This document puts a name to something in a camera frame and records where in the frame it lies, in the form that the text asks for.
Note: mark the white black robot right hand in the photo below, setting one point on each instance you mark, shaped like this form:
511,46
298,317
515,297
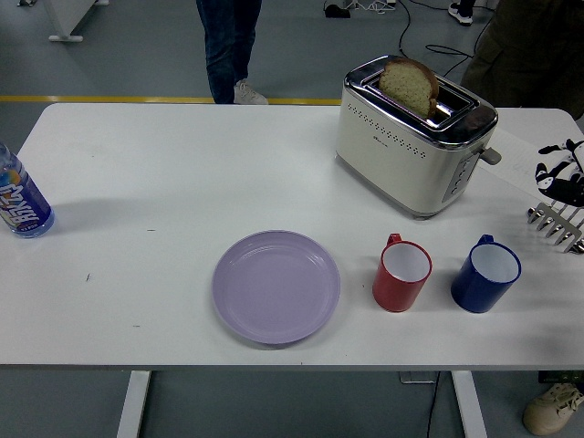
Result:
566,182

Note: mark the grey toaster lever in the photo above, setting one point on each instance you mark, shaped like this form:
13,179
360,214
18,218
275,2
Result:
492,156

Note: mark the brown-crust bread slice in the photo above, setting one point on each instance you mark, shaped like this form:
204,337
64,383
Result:
406,89

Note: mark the purple round plate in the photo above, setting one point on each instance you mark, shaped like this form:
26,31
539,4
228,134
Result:
274,287

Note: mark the silver metal toast rack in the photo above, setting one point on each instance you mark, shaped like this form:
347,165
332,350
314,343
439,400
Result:
554,226

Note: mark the white paper sheet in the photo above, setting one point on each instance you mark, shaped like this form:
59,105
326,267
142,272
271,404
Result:
515,159

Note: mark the person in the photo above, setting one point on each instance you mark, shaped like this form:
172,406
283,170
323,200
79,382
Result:
458,11
524,55
223,45

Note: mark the blue enamel mug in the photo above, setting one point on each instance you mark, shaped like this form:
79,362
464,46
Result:
474,292

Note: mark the cream chrome two-slot toaster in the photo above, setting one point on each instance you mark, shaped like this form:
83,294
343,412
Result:
388,159

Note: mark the black table control panel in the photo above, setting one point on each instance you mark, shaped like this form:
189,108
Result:
559,376

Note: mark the red enamel mug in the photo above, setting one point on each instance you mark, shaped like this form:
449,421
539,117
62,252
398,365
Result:
392,292

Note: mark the person's beige shoe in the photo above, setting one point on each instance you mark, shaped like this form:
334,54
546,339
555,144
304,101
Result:
547,410

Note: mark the white table leg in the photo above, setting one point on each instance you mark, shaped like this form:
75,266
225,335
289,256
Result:
470,406
134,406

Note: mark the yellow floor tape line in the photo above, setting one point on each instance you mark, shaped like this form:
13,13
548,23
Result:
91,98

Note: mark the white background desk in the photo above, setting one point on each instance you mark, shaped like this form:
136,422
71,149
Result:
59,23

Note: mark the blue-label plastic water bottle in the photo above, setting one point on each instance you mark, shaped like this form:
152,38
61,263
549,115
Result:
25,205

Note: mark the grey under-table bracket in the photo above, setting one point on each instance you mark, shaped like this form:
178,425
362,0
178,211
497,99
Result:
413,377

